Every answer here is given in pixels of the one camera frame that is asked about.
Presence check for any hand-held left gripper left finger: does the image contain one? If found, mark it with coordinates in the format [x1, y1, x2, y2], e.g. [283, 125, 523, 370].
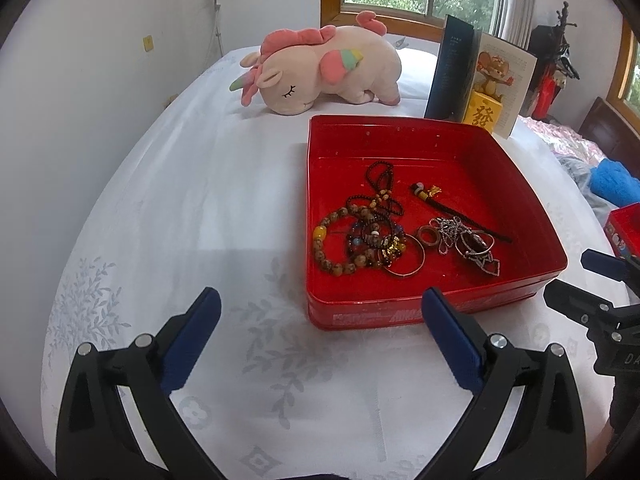
[56, 287, 222, 480]

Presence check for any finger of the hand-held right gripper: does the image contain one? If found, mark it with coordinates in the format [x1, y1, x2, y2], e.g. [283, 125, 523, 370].
[544, 280, 640, 341]
[581, 249, 640, 293]

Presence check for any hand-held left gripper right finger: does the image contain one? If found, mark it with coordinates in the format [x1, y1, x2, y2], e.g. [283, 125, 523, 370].
[417, 287, 586, 480]

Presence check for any silver bangle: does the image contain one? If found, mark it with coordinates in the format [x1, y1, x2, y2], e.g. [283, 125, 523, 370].
[382, 232, 427, 279]

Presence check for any gold charm bead bracelet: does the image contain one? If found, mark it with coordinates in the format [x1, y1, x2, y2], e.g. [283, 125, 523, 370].
[377, 237, 408, 266]

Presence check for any multicoloured bead bracelet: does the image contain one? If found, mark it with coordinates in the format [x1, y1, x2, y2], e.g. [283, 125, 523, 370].
[346, 220, 396, 267]

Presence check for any gold pendant with black cord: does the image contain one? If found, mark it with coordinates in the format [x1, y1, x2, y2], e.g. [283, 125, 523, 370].
[411, 182, 513, 246]

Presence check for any red rectangular box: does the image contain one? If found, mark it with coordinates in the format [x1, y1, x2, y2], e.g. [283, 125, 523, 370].
[306, 114, 568, 332]

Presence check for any black bead necklace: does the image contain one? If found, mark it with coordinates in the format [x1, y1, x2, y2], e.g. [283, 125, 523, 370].
[365, 160, 406, 217]

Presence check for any small red box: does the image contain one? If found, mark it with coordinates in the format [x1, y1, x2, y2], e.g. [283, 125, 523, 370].
[603, 203, 640, 261]

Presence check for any blue cloth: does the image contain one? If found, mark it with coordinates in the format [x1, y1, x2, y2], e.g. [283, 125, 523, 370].
[590, 159, 640, 208]

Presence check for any dark wooden headboard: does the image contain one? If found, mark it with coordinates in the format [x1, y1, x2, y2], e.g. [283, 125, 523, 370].
[580, 97, 640, 181]

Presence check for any pink floral bedding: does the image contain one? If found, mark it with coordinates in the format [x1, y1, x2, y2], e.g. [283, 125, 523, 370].
[520, 115, 601, 161]

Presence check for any small wooden framed window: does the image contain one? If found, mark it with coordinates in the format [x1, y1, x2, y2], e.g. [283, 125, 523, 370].
[607, 25, 640, 121]

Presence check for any cartoon mouse figurine yellow base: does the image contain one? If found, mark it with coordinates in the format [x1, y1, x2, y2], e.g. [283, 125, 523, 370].
[462, 50, 516, 136]

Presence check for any dark coat rack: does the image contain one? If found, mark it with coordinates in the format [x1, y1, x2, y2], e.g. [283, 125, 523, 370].
[525, 0, 583, 121]

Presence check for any cream cartoon card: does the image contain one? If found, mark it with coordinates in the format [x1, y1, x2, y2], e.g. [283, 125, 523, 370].
[467, 35, 538, 138]

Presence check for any dark standing book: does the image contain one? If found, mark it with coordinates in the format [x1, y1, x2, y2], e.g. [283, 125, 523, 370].
[425, 15, 483, 123]

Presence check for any pink plush unicorn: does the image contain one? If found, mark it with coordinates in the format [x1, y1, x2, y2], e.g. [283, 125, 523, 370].
[230, 10, 402, 116]

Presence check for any silver chain necklace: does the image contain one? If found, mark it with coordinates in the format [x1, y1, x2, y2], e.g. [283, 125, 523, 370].
[430, 215, 501, 277]

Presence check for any grey wall cable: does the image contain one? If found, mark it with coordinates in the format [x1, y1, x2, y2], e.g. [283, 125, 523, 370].
[202, 0, 226, 71]

